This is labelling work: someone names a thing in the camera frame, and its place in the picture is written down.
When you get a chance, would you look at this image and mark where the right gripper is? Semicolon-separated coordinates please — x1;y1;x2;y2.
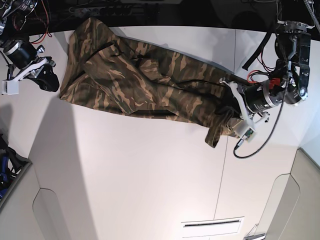
3;39;60;92

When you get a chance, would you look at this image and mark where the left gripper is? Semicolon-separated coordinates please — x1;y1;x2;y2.
216;74;285;130

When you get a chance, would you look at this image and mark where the camouflage T-shirt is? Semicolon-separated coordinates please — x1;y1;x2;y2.
59;17;235;147

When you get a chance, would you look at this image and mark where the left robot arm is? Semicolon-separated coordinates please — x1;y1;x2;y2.
215;0;320;121

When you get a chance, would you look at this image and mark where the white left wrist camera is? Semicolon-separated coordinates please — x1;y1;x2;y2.
240;127;257;143

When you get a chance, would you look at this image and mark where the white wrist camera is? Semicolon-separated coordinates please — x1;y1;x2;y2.
2;80;19;96
240;127;257;143

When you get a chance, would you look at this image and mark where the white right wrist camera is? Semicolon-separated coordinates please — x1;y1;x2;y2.
2;80;19;96

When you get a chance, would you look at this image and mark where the black braided camera cable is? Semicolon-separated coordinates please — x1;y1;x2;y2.
233;32;298;159

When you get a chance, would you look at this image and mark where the blue and black cable bundle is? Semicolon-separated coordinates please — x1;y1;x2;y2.
0;132;26;201

